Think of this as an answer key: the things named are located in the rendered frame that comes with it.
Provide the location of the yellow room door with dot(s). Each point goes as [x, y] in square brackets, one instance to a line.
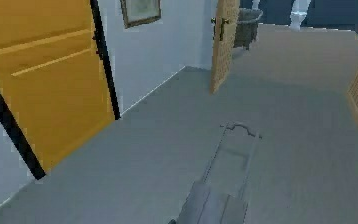
[50, 83]

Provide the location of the framed wall picture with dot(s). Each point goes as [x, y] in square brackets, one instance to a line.
[141, 10]

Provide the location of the grey bathtub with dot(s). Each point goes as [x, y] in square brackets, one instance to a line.
[247, 26]

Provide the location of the tan wooden room door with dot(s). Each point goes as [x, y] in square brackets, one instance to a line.
[223, 53]

